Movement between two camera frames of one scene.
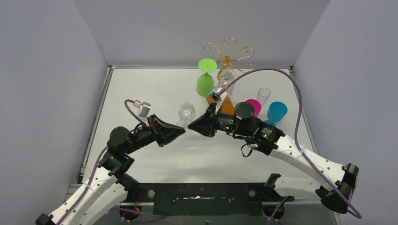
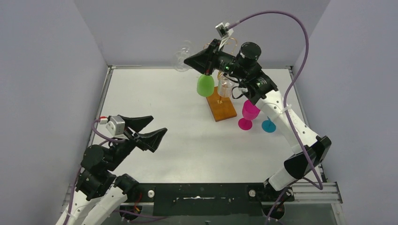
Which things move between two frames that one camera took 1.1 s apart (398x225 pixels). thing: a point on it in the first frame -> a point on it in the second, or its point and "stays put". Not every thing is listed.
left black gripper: [156, 130] -> [131, 138]
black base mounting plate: [203, 199] stays put
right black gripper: [212, 121] -> [212, 58]
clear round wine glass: [187, 114] -> [179, 57]
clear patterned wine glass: [227, 76] stays put
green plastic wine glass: [205, 83] stays put
